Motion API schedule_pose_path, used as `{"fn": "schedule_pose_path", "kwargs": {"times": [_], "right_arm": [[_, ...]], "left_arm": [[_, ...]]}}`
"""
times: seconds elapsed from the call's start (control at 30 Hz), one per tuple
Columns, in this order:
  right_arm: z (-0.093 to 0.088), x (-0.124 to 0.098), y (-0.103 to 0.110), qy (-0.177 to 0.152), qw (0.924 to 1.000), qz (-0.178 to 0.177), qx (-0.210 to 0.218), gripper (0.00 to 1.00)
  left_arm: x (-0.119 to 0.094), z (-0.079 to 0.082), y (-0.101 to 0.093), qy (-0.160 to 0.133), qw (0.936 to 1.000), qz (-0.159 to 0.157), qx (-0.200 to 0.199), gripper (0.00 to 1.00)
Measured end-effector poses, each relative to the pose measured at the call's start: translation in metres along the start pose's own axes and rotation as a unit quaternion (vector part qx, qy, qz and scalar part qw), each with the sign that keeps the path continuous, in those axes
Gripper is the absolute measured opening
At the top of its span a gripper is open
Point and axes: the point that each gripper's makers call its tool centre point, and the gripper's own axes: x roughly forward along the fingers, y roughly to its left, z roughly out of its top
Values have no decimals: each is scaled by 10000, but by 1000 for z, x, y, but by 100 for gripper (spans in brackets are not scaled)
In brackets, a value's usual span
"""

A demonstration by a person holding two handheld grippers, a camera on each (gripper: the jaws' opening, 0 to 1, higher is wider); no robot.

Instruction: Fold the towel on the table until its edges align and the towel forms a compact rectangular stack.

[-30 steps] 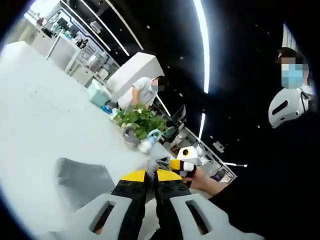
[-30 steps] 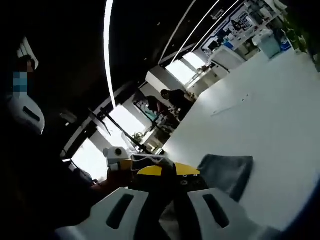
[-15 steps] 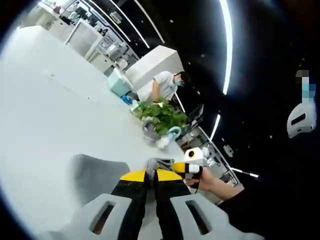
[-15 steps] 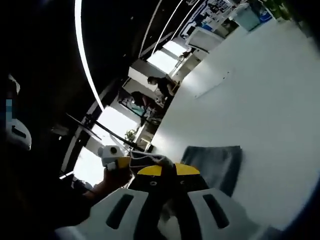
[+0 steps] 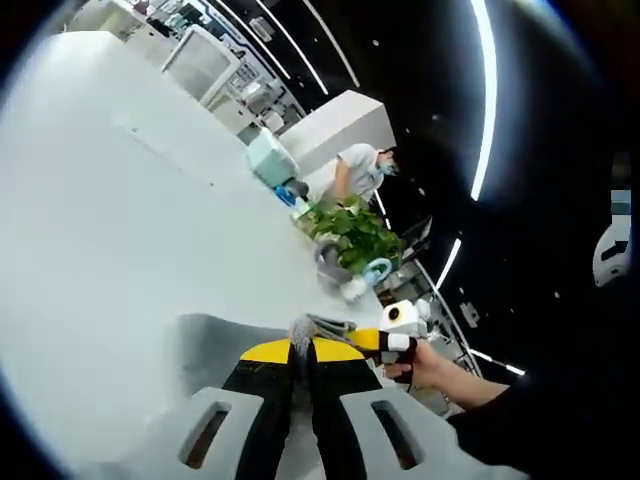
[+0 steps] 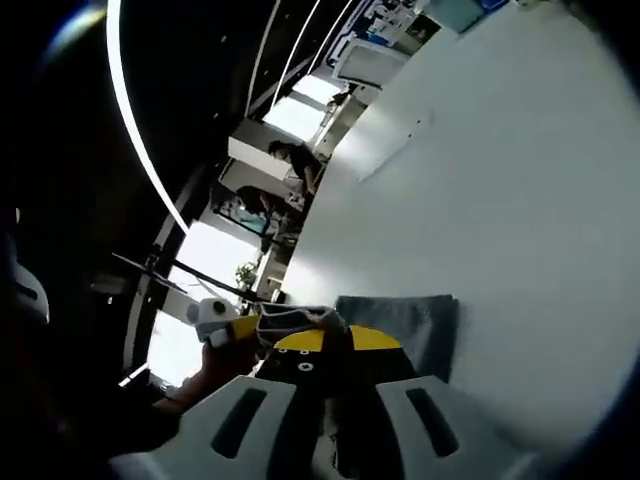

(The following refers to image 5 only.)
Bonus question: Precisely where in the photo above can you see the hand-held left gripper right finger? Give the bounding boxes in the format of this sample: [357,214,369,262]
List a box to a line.
[309,338,526,480]

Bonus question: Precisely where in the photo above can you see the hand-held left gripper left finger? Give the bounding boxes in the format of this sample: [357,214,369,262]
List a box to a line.
[164,337,297,480]

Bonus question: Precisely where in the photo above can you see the grey towel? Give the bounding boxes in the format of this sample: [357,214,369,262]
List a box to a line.
[176,312,360,480]

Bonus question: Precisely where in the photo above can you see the person's right hand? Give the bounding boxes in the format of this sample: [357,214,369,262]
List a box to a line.
[385,342,471,402]

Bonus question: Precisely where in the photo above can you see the blue white spray bottle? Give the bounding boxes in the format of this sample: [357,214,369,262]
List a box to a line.
[341,257,392,302]

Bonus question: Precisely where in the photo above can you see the green potted plant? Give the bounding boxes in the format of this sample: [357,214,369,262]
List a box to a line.
[309,194,407,284]

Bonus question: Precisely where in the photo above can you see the green white carton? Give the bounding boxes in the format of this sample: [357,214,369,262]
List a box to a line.
[291,199,322,225]

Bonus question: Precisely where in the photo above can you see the blue flat item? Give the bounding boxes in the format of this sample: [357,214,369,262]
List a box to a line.
[273,182,302,205]

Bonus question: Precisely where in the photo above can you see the teal storage box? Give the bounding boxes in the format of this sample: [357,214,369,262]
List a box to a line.
[243,127,302,187]

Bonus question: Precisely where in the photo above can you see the white worn device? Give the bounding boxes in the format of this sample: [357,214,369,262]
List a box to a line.
[592,214,635,290]

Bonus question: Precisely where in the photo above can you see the white table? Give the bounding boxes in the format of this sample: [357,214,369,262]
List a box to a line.
[0,29,397,480]

